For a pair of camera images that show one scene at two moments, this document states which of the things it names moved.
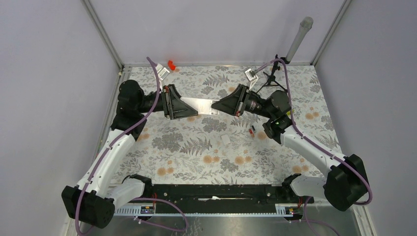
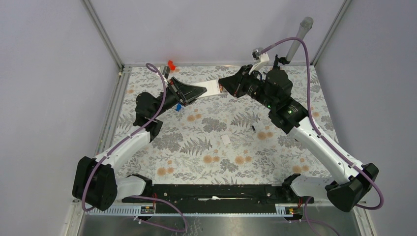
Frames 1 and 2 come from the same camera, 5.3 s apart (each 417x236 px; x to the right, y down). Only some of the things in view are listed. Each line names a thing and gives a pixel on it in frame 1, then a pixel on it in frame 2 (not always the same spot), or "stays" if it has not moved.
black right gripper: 233,104 to 234,85
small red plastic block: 171,65 stays
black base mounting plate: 228,194 stays
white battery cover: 225,139 stays
